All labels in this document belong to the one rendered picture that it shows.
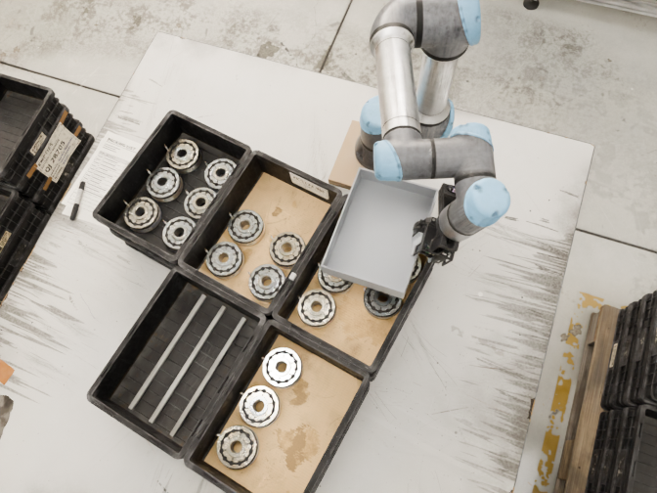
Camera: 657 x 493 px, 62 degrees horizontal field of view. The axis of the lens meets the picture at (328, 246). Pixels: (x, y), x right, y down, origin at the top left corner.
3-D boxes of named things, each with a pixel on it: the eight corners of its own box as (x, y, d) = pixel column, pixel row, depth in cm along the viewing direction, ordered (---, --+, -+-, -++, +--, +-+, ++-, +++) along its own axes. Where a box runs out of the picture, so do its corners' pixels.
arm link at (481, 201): (511, 172, 96) (517, 219, 94) (481, 195, 106) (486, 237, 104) (469, 170, 94) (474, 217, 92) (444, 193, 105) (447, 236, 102)
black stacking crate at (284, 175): (261, 168, 169) (254, 149, 158) (345, 209, 162) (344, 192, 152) (189, 276, 158) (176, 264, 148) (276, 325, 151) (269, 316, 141)
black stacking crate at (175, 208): (183, 130, 176) (171, 110, 165) (260, 167, 169) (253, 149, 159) (109, 231, 165) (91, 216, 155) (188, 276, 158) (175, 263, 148)
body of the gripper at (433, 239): (410, 255, 118) (431, 240, 106) (419, 220, 121) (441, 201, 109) (442, 267, 119) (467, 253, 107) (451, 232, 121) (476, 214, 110)
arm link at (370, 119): (358, 118, 171) (358, 91, 158) (402, 115, 170) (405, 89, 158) (360, 152, 167) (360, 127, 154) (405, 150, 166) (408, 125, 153)
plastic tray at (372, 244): (360, 176, 139) (359, 166, 135) (436, 198, 135) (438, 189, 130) (323, 272, 131) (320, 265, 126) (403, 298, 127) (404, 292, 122)
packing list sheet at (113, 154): (103, 129, 192) (103, 129, 191) (161, 148, 187) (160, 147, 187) (56, 211, 181) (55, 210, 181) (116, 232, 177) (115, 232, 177)
